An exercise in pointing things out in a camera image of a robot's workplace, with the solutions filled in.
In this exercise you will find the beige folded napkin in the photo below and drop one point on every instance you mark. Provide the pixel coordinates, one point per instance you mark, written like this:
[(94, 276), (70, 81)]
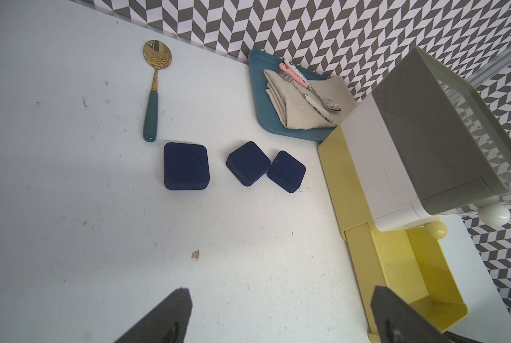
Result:
[(295, 113)]

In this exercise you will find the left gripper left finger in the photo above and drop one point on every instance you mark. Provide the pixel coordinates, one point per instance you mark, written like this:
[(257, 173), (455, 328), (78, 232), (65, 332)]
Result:
[(166, 322)]

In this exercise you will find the blue tray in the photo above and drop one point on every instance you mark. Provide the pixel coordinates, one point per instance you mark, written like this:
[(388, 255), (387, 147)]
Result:
[(258, 61)]

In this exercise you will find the pink handled spoon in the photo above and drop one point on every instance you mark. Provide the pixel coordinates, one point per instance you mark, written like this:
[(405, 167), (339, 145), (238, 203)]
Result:
[(287, 67)]

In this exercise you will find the white handled fork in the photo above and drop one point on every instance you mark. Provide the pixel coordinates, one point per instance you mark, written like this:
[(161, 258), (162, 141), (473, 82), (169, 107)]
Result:
[(318, 107)]

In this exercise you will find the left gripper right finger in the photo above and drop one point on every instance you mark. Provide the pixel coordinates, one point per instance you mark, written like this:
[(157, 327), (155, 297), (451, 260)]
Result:
[(396, 321)]

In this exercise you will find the navy brooch box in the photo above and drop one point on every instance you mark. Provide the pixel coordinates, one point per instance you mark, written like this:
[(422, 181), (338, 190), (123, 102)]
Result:
[(185, 166), (287, 172), (248, 163)]

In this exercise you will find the three-drawer storage cabinet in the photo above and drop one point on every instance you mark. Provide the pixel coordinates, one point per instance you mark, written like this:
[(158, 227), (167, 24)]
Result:
[(422, 144)]

